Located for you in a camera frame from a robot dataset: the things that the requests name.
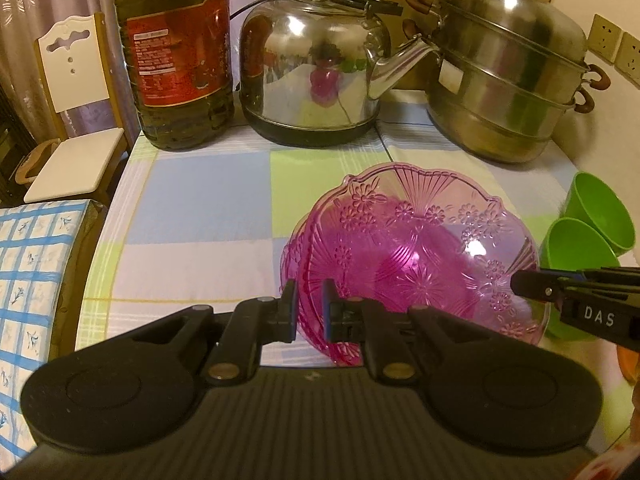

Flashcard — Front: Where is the green plastic bowl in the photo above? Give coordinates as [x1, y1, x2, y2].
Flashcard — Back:
[538, 216, 622, 340]
[562, 171, 636, 256]

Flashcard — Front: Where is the pink glass plate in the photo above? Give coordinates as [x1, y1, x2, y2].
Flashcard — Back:
[297, 162, 549, 366]
[280, 214, 308, 288]

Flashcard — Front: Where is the orange plastic bowl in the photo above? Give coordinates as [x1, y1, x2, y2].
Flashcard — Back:
[616, 346, 639, 385]

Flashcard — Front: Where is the person's right hand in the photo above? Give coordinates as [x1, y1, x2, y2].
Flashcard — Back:
[630, 382, 640, 434]

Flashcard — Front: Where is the blue white checked cloth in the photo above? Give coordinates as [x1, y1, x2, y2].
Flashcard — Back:
[1, 200, 105, 471]

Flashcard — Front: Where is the white wooden chair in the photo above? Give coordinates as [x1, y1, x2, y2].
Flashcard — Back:
[16, 12, 130, 205]

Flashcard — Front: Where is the stainless steel steamer pot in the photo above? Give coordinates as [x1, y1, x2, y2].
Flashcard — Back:
[405, 0, 611, 164]

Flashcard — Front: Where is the stainless steel kettle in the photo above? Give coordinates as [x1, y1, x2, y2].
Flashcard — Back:
[239, 0, 437, 148]

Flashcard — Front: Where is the dark shelf rack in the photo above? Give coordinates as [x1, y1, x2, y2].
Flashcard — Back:
[0, 90, 35, 207]

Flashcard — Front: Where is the large cooking oil bottle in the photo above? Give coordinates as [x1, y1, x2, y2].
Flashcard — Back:
[114, 0, 234, 151]

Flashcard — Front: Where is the sheer lilac curtain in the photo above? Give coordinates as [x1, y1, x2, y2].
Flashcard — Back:
[1, 0, 254, 143]

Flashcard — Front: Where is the double wall switch plate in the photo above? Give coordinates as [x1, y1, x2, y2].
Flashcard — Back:
[587, 14, 640, 86]

